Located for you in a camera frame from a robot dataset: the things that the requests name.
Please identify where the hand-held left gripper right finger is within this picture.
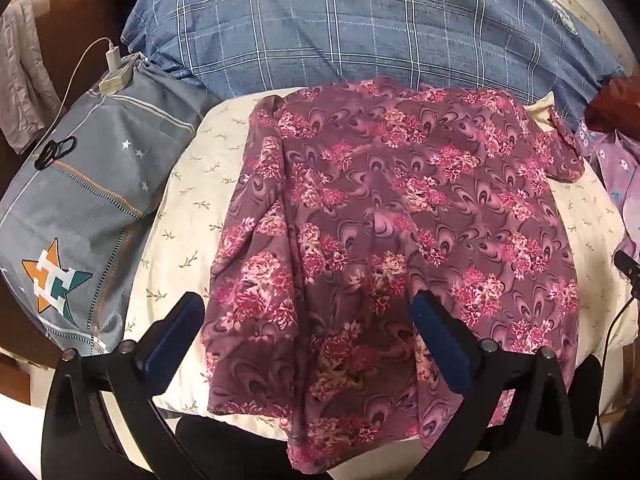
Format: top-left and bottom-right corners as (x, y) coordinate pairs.
(409, 290), (603, 480)

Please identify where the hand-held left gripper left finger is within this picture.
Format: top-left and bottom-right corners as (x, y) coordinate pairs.
(41, 291), (207, 480)

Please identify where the purple floral garment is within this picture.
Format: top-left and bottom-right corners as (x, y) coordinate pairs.
(200, 76), (586, 478)

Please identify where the lilac floral garment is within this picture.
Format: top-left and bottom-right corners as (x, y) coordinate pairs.
(575, 115), (640, 261)

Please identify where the reddish brown cloth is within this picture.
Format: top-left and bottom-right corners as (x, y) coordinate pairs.
(585, 72), (640, 133)

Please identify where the cream leaf-print pillow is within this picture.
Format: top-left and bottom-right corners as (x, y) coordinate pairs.
(120, 89), (640, 461)

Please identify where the grey pillow with star logo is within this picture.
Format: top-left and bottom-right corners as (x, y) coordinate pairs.
(0, 57), (218, 356)

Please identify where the white power strip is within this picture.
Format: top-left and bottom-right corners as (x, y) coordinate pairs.
(98, 52), (143, 96)

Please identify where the grey cloth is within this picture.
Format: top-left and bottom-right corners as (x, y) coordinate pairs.
(0, 0), (63, 156)

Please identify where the brown headboard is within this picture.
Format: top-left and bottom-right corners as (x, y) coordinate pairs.
(0, 0), (151, 196)

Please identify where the blue plaid blanket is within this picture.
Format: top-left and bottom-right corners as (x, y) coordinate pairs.
(120, 0), (628, 121)

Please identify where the black hair tie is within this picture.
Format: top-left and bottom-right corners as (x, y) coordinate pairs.
(35, 135), (78, 170)

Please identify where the white charger cable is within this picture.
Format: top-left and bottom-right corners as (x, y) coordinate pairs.
(37, 36), (121, 161)

